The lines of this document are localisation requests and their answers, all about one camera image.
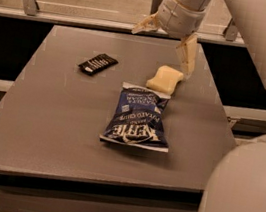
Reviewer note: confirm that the blue Kettle chips bag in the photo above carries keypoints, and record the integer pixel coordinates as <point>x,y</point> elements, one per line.
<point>137,120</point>

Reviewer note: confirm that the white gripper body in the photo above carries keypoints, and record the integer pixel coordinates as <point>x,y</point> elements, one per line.
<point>178,18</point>

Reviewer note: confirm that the yellow sponge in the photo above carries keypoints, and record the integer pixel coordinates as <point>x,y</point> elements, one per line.
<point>165,80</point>

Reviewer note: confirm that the black snack bar wrapper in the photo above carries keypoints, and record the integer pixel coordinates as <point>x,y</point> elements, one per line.
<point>96,64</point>

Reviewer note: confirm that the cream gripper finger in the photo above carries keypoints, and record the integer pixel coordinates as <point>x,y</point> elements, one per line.
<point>186,52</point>
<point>150,23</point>

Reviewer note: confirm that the right metal rail bracket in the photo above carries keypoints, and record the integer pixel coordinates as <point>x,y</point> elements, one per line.
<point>231,31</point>

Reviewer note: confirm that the grey table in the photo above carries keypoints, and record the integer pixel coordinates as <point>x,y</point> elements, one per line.
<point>51,156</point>

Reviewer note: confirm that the grey window ledge rail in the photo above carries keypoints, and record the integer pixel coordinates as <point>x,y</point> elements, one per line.
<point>108,25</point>

